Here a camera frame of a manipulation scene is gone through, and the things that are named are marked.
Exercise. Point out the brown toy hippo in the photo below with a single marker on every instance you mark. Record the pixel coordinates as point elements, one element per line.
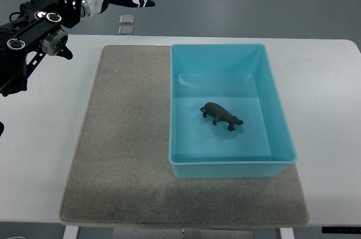
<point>219,114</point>

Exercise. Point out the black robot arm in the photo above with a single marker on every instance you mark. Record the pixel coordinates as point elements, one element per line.
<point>36,32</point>

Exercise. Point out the blue plastic box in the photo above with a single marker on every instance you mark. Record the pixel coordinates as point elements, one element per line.
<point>238,78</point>

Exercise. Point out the upper floor socket plate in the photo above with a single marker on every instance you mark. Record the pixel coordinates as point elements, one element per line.
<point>126,19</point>

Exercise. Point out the floor socket plate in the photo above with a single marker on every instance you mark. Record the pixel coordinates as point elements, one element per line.
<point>126,19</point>
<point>126,30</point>

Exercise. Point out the lower floor socket plate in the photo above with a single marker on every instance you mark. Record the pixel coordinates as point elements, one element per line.
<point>126,30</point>

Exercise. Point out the grey felt mat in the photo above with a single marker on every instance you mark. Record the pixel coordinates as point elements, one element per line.
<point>121,174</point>

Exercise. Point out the black table control panel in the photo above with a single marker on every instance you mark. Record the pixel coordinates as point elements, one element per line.
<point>341,230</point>

